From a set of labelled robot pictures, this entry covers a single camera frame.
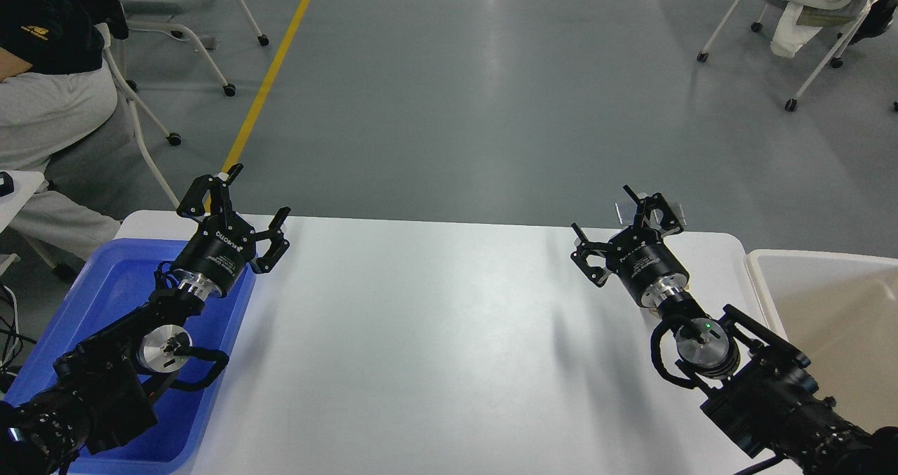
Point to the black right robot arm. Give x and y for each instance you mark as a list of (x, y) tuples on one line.
[(757, 387)]

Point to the white frame chair left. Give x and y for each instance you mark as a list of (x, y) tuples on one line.
[(135, 106)]

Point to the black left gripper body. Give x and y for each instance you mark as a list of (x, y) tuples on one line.
[(218, 251)]

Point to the beige plastic bin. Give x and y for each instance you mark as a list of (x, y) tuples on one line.
[(841, 311)]

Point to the left metal floor plate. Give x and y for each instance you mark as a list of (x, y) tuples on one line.
[(626, 213)]

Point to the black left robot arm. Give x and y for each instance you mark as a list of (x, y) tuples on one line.
[(106, 387)]

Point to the right metal floor plate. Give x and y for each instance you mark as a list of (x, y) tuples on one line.
[(677, 210)]

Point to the seated person grey trousers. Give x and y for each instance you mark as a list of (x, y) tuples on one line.
[(56, 88)]

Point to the white side table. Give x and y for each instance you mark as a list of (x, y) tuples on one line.
[(24, 184)]

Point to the metal floor plate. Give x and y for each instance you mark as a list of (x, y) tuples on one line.
[(626, 213), (677, 210)]

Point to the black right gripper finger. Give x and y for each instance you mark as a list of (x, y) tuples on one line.
[(597, 260), (654, 214)]

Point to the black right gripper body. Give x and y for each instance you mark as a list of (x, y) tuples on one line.
[(646, 267)]

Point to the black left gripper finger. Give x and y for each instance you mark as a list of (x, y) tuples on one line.
[(209, 195), (278, 244)]

